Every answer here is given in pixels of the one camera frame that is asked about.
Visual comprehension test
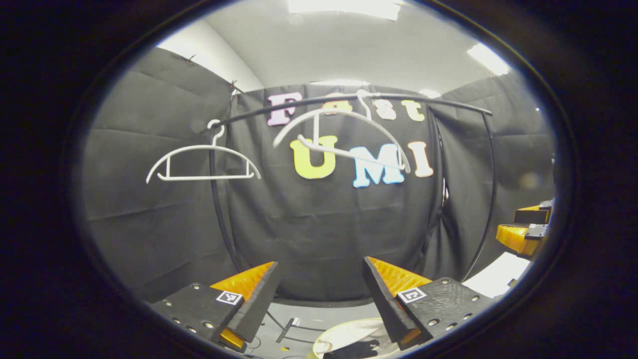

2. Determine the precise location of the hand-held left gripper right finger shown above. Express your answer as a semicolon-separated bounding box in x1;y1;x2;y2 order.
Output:
363;256;495;351

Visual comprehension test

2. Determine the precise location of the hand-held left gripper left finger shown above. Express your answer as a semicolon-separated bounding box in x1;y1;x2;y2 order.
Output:
150;261;280;352

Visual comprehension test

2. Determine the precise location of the black metal clothes rack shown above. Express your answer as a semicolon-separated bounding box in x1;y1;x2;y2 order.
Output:
207;92;499;345

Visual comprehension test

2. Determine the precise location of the white plastic hanger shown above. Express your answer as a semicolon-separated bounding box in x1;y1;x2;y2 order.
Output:
146;120;262;185
272;90;412;175

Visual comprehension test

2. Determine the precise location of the beige laundry hamper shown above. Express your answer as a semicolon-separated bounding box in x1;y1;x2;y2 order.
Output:
312;318;404;359

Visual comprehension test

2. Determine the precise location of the large ceiling light panel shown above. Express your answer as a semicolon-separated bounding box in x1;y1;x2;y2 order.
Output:
287;0;402;21

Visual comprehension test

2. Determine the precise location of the white floor board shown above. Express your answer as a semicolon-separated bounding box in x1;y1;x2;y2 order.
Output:
463;252;531;298

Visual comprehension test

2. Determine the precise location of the black backdrop cloth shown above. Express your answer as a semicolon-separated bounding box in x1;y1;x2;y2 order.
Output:
80;47;556;305

